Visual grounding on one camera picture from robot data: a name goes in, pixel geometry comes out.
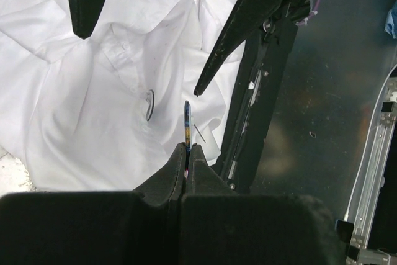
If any white shirt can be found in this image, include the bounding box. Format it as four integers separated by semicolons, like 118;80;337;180
1;0;244;191

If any aluminium rail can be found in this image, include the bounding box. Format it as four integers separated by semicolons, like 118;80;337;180
336;66;396;264

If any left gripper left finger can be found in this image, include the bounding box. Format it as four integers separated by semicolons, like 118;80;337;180
1;143;187;264

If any round blue brooch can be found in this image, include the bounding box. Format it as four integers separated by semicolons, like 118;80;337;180
184;100;193;153

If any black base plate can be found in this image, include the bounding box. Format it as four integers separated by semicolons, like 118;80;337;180
213;19;298;194

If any clear round brooch backing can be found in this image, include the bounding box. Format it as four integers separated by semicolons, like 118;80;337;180
145;89;155;122

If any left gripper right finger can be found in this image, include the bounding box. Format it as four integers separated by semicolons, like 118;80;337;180
179;145;346;264

